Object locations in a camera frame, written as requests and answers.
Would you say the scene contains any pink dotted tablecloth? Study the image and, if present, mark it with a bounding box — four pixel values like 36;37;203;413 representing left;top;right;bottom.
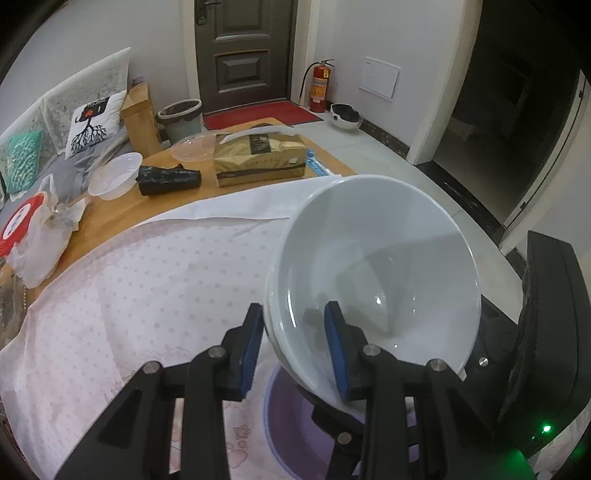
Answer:
0;174;591;480

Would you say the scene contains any glass tray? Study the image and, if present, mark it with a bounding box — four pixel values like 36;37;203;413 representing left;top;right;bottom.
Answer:
0;272;27;324

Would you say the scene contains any white ceramic bowl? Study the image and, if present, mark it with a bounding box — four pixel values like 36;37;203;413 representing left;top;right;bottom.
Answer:
264;174;482;414

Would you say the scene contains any gold cardboard box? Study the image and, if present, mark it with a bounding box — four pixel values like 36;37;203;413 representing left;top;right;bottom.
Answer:
213;131;308;188

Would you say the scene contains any purple plate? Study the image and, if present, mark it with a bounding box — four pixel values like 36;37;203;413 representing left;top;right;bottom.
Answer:
263;364;419;480

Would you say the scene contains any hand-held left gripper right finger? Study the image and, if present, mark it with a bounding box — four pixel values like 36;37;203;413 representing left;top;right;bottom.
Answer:
323;301;505;480

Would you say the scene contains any white wall panel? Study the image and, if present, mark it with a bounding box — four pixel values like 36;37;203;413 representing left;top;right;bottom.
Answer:
359;56;402;99

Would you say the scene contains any clear plastic lid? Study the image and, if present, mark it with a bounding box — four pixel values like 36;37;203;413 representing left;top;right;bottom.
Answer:
171;135;218;162

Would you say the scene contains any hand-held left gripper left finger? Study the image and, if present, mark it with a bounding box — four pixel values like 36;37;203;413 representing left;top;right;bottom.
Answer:
55;302;265;480

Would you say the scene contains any white pillow black tree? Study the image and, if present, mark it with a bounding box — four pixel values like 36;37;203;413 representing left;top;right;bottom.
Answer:
65;90;127;160

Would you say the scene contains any teal pillow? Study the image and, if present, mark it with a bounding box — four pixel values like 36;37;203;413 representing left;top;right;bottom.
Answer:
0;130;43;195

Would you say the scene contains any white plastic bag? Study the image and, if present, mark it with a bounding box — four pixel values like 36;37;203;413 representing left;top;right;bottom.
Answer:
7;175;88;289

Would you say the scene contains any red lidded container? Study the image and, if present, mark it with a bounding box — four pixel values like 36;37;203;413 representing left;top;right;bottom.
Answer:
0;193;51;256

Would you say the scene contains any red fire extinguisher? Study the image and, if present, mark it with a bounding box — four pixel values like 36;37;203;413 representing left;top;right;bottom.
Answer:
299;59;335;113

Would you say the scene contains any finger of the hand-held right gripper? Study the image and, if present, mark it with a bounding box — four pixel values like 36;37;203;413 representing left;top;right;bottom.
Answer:
311;406;368;480
462;295;522;407

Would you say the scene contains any grey trash bin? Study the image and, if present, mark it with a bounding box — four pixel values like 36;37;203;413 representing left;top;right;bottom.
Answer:
157;99;204;144

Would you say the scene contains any black plastic bag bundle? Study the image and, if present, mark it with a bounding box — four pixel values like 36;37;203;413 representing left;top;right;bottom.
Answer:
137;165;203;197

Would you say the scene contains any blue packet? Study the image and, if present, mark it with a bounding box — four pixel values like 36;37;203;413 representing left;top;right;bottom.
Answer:
305;148;334;177

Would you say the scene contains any white disposable plastic bowl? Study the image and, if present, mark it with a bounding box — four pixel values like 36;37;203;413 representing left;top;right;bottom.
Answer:
88;152;144;201

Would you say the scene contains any red doormat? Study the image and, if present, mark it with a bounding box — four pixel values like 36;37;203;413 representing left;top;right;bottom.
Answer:
203;102;324;131

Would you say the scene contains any black and white helmet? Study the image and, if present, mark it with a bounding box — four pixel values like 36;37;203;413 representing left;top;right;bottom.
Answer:
329;103;365;130

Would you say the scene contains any dark brown door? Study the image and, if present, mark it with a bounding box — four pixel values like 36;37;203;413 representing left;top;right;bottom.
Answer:
194;0;296;116

